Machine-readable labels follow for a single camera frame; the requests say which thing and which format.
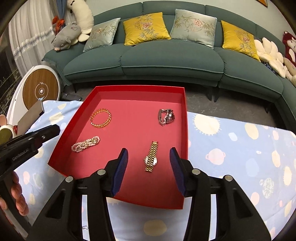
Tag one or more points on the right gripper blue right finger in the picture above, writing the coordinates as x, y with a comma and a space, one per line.
176, 165

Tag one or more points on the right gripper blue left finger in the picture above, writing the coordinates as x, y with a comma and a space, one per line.
119, 172

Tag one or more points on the gold wristwatch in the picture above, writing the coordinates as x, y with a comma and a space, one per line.
151, 159

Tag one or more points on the silver wristwatch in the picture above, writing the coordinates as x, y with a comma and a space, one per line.
166, 116

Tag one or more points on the red jewelry tray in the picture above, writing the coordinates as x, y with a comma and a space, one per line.
126, 116

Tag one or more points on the person left hand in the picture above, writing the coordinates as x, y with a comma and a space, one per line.
16, 192

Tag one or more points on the white mouse-ear mirror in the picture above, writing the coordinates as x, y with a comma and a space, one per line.
7, 132

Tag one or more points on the white round wood-faced appliance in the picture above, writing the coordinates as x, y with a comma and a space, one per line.
41, 82

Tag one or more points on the green sectional sofa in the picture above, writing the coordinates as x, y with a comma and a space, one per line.
178, 60

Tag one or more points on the white sheer curtain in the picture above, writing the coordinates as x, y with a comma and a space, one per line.
31, 32

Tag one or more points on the grey plush pig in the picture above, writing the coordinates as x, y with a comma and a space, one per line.
67, 37

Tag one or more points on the left grey embroidered cushion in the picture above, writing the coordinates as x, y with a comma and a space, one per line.
102, 35

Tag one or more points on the grey embroidered cushion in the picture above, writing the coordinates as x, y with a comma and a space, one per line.
194, 27
102, 35

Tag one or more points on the right grey embroidered cushion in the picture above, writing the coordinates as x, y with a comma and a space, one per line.
194, 27

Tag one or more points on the right yellow embroidered cushion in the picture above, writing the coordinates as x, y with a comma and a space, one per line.
239, 40

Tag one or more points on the yellow embroidered cushion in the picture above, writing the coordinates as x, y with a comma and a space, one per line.
145, 28
239, 40

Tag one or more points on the left yellow embroidered cushion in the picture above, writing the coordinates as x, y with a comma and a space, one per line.
145, 28

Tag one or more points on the red orange plush toy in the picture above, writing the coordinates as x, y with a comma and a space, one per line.
57, 24

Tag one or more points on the cream flower cushion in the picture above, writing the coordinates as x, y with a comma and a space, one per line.
268, 53

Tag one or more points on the beige small cushion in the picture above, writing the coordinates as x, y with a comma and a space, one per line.
290, 71

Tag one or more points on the white plush animal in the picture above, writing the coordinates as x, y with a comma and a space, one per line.
84, 17

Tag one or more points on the red plush monkey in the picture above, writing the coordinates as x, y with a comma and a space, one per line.
290, 46

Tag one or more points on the framed wall picture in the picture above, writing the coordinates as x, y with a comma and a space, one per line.
263, 2

